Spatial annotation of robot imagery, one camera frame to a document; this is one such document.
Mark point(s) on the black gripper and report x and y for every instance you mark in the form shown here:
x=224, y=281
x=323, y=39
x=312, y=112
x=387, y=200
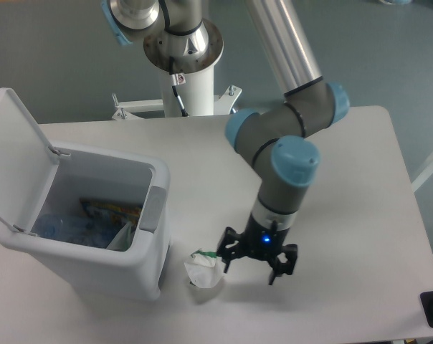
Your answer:
x=261, y=243

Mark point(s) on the clear plastic water bottle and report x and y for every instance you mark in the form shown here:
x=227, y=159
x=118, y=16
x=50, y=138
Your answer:
x=75, y=230

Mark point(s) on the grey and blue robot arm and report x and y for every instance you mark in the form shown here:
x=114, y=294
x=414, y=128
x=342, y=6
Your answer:
x=275, y=144

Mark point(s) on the white trash can lid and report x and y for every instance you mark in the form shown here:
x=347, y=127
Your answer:
x=28, y=164

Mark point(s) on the crumpled white paper cup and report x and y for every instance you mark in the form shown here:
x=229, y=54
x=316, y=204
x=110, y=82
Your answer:
x=204, y=269

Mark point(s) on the white plastic bag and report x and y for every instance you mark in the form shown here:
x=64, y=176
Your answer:
x=123, y=239

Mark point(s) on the colourful snack wrapper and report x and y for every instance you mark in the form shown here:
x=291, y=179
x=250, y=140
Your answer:
x=115, y=213

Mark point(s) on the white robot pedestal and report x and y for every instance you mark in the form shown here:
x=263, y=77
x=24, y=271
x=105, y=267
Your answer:
x=185, y=66

